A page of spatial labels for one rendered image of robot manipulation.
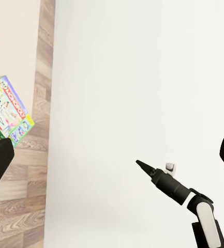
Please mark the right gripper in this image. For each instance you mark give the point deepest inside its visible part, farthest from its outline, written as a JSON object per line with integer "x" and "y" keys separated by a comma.
{"x": 163, "y": 181}

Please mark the bed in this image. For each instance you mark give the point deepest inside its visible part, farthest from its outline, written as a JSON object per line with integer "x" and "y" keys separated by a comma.
{"x": 18, "y": 45}

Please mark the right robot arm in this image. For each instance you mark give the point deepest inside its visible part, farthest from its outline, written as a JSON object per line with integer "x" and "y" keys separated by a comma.
{"x": 207, "y": 230}

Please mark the board game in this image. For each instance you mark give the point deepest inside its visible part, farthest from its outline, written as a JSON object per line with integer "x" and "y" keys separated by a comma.
{"x": 15, "y": 121}

